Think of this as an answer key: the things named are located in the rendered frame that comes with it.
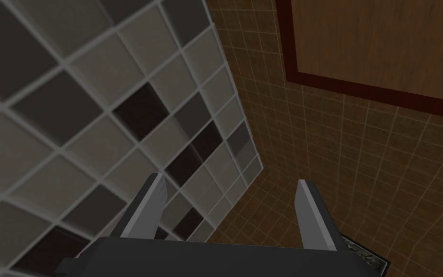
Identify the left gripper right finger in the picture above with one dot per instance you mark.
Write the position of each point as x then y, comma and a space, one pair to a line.
315, 219

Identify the brown wooden door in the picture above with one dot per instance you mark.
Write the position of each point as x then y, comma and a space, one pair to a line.
379, 42

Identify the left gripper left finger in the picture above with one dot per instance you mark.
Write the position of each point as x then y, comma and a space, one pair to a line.
144, 213

